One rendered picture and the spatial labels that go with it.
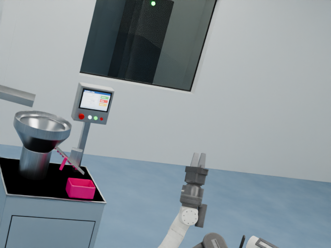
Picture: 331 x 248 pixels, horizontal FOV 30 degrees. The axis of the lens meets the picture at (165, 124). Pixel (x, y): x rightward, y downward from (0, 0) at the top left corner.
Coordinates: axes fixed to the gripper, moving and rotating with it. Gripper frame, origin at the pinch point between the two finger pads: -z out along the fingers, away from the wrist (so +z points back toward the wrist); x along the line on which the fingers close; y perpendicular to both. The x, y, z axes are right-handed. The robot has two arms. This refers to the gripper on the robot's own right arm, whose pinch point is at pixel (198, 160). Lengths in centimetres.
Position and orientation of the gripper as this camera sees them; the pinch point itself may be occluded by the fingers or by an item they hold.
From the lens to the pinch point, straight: 250.8
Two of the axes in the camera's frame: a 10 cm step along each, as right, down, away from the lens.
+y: -8.5, -2.4, -4.7
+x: 4.9, -0.2, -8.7
